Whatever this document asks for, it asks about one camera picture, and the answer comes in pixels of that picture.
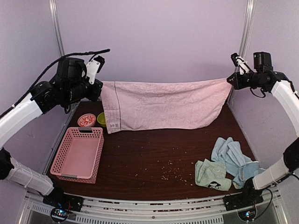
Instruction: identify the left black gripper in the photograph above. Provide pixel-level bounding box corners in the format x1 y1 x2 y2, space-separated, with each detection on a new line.
64 78 103 103

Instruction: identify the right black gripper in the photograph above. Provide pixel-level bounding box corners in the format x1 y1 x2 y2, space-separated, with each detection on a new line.
228 71 265 89

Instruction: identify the pink towel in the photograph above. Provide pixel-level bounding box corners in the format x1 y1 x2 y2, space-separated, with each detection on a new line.
101 78 231 134

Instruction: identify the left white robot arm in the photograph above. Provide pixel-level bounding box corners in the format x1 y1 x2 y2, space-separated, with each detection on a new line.
0 55 105 207

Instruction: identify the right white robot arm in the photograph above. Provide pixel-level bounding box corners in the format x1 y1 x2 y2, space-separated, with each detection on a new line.
227 52 299 206

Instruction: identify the green bowl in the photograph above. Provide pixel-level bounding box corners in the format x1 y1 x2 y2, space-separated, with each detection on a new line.
97 112 106 127

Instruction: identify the red patterned bowl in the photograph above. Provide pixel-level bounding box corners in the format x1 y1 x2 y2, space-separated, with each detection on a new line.
77 113 96 127

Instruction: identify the pink plastic basket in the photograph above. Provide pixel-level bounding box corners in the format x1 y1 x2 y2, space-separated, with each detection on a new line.
50 127 104 184

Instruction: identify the blue towel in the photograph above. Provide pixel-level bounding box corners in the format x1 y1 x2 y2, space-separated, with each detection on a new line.
211 137 265 189

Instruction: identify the green towel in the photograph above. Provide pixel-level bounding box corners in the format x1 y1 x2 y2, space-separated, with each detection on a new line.
194 159 232 191

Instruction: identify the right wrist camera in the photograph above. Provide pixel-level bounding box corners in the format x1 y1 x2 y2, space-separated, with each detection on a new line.
231 53 253 75

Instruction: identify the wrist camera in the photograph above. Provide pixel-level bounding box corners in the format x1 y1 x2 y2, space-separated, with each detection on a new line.
231 53 253 75
86 55 105 84

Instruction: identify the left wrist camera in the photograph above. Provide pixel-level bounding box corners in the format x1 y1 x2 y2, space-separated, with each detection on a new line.
86 55 105 84

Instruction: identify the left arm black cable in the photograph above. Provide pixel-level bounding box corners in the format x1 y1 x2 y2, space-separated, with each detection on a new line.
0 48 111 117

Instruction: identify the right aluminium frame post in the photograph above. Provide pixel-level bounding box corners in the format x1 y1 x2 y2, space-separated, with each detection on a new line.
225 0 255 105

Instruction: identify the aluminium frame post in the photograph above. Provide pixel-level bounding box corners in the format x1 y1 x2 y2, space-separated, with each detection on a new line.
49 0 65 56
225 0 255 105

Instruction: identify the left aluminium frame post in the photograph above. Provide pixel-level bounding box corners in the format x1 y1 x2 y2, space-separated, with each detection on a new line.
49 0 65 56

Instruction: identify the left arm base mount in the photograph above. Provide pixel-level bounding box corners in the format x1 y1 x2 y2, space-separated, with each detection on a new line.
42 195 84 224

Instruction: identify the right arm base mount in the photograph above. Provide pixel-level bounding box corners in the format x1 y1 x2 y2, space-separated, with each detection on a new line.
223 193 263 222

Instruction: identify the aluminium front rail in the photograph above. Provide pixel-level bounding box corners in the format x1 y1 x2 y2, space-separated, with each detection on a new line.
18 195 289 224

